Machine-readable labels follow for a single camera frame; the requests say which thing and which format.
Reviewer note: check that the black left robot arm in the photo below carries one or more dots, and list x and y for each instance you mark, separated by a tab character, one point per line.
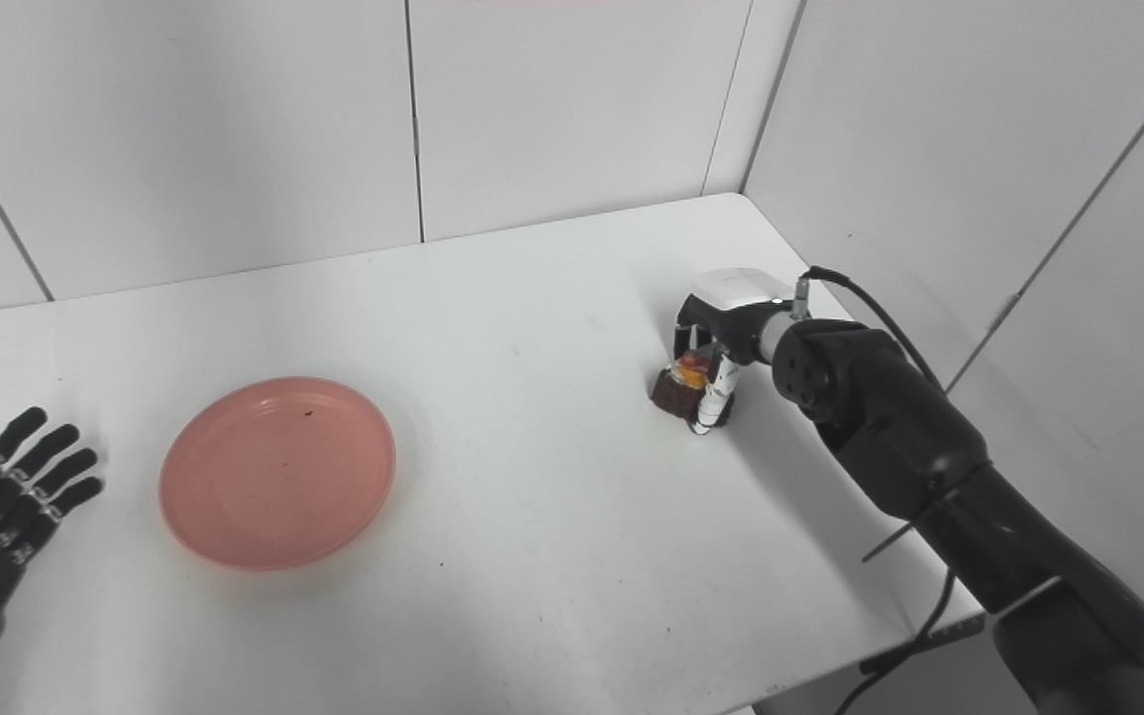
949	467

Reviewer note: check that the pink round plate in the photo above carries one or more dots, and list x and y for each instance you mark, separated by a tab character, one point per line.
277	473

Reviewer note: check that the chocolate fruit cake slice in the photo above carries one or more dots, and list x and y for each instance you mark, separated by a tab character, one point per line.
676	392

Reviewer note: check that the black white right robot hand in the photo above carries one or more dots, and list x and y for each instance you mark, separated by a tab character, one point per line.
736	308

